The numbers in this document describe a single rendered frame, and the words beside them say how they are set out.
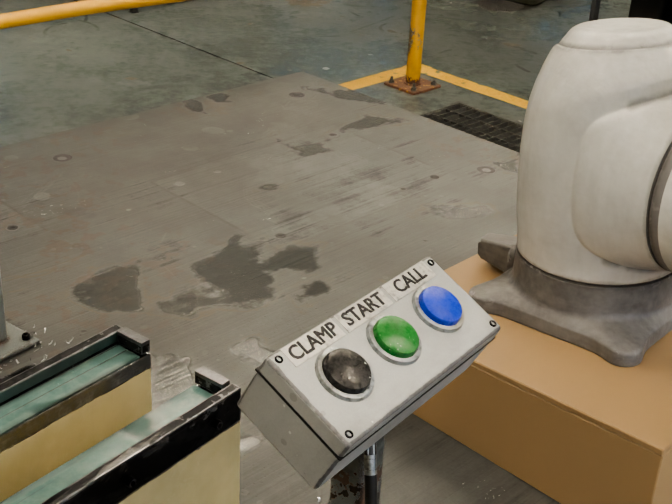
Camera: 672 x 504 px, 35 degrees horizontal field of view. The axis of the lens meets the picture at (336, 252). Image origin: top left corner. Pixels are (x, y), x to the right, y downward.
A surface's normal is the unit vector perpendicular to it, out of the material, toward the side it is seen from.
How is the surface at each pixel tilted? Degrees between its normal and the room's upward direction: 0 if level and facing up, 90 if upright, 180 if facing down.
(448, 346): 28
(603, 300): 84
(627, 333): 13
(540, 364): 4
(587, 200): 93
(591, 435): 90
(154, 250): 0
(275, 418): 90
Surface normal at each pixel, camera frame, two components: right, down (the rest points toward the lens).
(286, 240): 0.05, -0.89
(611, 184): -0.74, 0.25
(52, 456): 0.79, 0.32
